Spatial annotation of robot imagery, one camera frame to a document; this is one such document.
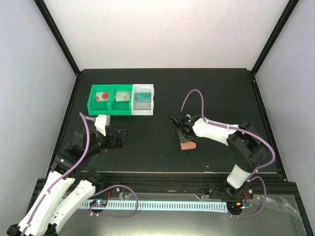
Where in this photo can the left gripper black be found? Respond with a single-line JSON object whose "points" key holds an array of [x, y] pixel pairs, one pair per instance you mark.
{"points": [[112, 144]]}

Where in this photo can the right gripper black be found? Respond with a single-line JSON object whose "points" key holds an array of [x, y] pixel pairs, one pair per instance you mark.
{"points": [[182, 139]]}

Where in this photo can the brown leather card holder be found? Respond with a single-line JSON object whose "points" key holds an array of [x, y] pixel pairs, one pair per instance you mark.
{"points": [[188, 145]]}

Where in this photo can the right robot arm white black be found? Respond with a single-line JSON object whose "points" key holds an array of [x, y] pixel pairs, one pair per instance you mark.
{"points": [[246, 146]]}

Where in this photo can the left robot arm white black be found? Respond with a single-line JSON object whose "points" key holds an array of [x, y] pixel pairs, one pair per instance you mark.
{"points": [[51, 209]]}

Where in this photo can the blossom pattern card in bin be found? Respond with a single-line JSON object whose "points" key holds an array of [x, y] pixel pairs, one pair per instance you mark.
{"points": [[121, 96]]}

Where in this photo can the red circles card in bin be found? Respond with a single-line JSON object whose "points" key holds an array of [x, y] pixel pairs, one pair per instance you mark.
{"points": [[102, 96]]}

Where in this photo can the teal VIP card in bin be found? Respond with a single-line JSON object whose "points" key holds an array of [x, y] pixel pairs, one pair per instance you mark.
{"points": [[144, 96]]}

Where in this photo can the green bin middle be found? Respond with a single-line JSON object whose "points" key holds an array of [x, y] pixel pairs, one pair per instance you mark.
{"points": [[120, 102]]}

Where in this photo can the green bin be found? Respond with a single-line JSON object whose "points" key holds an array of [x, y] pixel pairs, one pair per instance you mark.
{"points": [[120, 102], [99, 108]]}

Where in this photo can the green bin left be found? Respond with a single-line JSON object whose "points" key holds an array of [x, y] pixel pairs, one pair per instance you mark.
{"points": [[99, 108]]}

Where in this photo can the white translucent bin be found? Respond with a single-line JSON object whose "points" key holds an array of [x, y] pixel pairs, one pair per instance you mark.
{"points": [[142, 108]]}

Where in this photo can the left small circuit board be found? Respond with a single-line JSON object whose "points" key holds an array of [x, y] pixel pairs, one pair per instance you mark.
{"points": [[98, 203]]}

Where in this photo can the small circuit board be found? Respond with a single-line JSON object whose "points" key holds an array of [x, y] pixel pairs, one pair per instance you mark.
{"points": [[98, 203], [241, 205]]}

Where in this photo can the right small circuit board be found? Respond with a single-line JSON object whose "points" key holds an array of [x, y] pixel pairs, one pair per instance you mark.
{"points": [[241, 205]]}

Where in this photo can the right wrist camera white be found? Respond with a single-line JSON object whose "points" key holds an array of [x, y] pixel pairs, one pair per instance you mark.
{"points": [[179, 118]]}

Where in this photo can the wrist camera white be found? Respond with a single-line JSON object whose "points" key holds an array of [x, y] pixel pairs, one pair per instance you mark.
{"points": [[179, 118], [101, 123]]}

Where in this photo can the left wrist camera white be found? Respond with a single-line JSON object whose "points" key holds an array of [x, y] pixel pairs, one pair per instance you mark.
{"points": [[101, 123]]}

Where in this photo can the white slotted cable duct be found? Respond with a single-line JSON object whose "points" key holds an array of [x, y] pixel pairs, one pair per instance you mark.
{"points": [[220, 207]]}

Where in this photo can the black aluminium front rail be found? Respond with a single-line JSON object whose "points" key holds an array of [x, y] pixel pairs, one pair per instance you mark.
{"points": [[213, 185]]}

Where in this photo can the left black frame post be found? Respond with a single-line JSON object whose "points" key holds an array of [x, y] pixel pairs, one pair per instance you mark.
{"points": [[42, 7]]}

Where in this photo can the black frame post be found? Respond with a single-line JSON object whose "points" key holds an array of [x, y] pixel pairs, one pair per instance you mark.
{"points": [[42, 7], [281, 22]]}

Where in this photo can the right black frame post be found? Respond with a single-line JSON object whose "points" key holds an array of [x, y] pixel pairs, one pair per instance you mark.
{"points": [[281, 22]]}

